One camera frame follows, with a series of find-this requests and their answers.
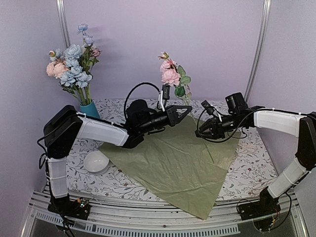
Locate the black right camera cable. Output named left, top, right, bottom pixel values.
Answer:
left=195, top=108, right=255, bottom=143

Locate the right aluminium frame post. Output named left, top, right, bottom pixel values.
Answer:
left=244, top=0, right=272, bottom=102

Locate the black camera cable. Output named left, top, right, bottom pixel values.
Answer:
left=123, top=82, right=162, bottom=119
left=195, top=108, right=255, bottom=143

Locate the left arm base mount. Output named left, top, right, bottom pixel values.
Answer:
left=47, top=195, right=91, bottom=220

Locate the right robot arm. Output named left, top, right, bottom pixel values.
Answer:
left=217, top=90, right=316, bottom=201

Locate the floral patterned table mat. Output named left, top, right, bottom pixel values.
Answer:
left=48, top=98, right=283, bottom=202

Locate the white bowl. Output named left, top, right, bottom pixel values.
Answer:
left=83, top=150, right=110, bottom=175

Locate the pink rose stem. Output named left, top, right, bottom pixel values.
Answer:
left=158, top=51, right=214, bottom=163

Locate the blue flower stem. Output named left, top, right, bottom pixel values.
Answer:
left=78, top=23, right=94, bottom=92

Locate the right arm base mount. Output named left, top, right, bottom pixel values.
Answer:
left=237, top=197, right=281, bottom=220

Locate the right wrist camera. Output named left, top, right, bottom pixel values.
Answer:
left=201, top=100, right=222, bottom=122

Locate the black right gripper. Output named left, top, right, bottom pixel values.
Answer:
left=196, top=113, right=243, bottom=140

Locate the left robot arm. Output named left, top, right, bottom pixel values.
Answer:
left=37, top=99, right=192, bottom=214

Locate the black left camera cable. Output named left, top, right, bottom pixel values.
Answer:
left=123, top=82, right=162, bottom=119

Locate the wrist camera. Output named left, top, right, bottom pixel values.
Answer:
left=201, top=100, right=222, bottom=122
left=157, top=84, right=170, bottom=111

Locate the blue hydrangea stem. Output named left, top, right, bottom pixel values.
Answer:
left=60, top=43, right=93, bottom=104

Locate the beige printed ribbon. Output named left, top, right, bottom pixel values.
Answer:
left=239, top=144, right=257, bottom=151

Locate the pink flower stem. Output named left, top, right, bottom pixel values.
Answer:
left=46, top=61, right=69, bottom=79

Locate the white flower stem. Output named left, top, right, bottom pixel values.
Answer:
left=49, top=48, right=65, bottom=62
left=81, top=44, right=102, bottom=106

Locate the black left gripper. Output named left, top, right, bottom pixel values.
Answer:
left=139, top=105, right=193, bottom=134

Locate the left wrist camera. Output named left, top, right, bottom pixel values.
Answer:
left=157, top=84, right=170, bottom=111

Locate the green tissue paper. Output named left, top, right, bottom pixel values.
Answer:
left=99, top=116, right=238, bottom=220

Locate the aluminium front rail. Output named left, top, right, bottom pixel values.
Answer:
left=21, top=191, right=309, bottom=237

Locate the teal cylindrical vase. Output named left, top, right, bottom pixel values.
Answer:
left=79, top=99, right=100, bottom=119

